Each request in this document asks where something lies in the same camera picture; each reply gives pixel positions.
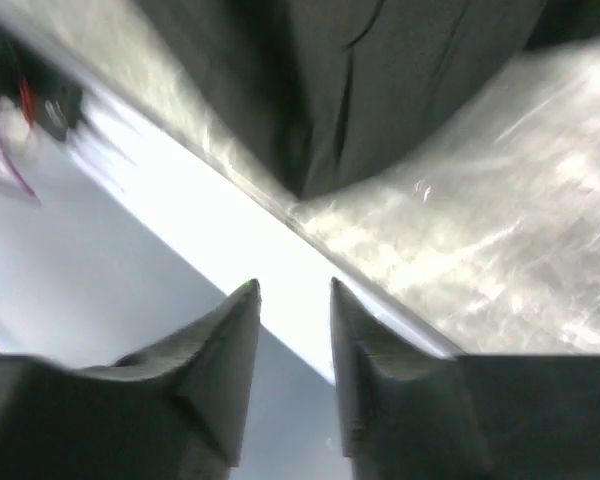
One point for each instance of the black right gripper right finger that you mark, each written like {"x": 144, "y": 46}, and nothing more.
{"x": 407, "y": 414}

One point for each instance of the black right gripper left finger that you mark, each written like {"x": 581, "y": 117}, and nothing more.
{"x": 175, "y": 409}

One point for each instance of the black long sleeve shirt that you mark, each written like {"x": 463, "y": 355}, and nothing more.
{"x": 326, "y": 94}

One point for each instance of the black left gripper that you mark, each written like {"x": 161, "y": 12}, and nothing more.
{"x": 47, "y": 96}

